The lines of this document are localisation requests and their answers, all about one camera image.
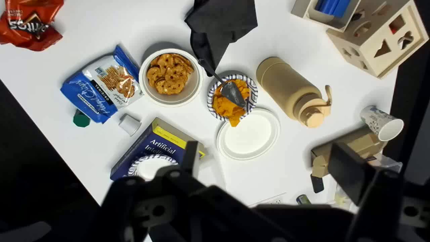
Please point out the white bowl of pretzels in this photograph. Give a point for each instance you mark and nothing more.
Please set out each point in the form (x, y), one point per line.
(169, 76)

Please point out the tan water bottle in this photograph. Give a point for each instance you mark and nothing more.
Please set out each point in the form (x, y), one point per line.
(286, 88)

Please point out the blue wooden block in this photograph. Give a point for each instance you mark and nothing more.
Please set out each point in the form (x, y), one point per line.
(330, 7)

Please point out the dark blue snack box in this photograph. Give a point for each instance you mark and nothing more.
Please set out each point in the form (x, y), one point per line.
(156, 141)

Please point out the black cloth towel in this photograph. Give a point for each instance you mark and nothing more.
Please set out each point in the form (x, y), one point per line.
(219, 27)

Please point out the brown wooden rectangular block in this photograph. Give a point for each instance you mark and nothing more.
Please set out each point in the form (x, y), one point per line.
(360, 141)

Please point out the printed paper cup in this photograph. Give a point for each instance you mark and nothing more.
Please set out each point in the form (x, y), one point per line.
(380, 123)

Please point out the patterned bowl of orange chips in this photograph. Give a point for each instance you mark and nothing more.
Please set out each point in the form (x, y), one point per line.
(223, 108)

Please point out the green round cap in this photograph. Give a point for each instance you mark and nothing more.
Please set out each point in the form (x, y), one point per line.
(80, 120)

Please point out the blue pretzel snack bag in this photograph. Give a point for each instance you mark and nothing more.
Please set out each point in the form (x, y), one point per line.
(89, 96)

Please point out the grey metal spoon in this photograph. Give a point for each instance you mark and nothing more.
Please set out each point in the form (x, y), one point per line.
(234, 93)

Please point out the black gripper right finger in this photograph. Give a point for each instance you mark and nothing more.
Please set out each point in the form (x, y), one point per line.
(376, 206)

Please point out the wooden shape sorter box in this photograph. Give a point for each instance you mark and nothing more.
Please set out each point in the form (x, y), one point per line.
(380, 31)

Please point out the white round plate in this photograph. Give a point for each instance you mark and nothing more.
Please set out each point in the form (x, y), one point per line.
(248, 136)

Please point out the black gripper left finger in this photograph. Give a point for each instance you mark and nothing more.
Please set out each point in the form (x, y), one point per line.
(148, 210)

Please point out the wooden open tray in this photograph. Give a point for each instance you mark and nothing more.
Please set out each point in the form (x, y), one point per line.
(304, 8)

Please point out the red chips bag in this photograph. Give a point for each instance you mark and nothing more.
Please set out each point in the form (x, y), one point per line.
(28, 24)

